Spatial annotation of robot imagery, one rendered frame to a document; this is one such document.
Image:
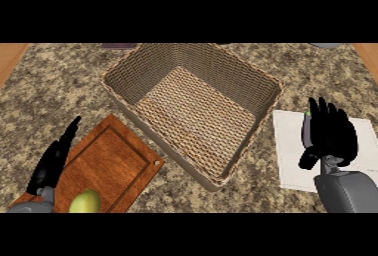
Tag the grey rounded object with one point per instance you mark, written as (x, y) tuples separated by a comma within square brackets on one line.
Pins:
[(325, 45)]

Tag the brown wooden cutting board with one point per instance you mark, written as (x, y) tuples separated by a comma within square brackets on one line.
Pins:
[(108, 160)]

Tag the woven wicker basket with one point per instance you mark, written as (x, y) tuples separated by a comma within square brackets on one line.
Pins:
[(197, 123)]

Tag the white placemat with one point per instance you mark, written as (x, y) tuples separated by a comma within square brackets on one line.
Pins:
[(290, 160)]

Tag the purple eggplant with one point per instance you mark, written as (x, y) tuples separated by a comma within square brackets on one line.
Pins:
[(306, 131)]

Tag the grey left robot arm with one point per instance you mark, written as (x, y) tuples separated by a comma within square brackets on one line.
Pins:
[(37, 204)]

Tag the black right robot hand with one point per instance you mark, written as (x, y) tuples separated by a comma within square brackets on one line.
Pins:
[(331, 133)]

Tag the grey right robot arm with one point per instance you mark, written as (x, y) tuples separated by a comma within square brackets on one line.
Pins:
[(348, 190)]

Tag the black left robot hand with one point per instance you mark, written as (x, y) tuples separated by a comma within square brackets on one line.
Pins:
[(52, 160)]

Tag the dark purple flat object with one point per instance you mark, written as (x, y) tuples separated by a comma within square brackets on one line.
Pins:
[(119, 45)]

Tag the yellow-green pear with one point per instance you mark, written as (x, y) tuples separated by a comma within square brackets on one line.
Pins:
[(85, 202)]

